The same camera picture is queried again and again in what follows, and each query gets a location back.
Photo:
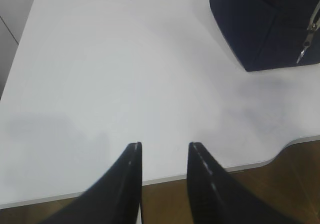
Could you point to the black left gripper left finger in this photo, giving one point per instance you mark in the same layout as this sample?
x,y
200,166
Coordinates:
x,y
114,198

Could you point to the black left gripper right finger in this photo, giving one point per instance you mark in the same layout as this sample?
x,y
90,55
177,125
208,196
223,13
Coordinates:
x,y
216,197

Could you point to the navy blue lunch bag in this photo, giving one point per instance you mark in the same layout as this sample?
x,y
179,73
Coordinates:
x,y
270,34

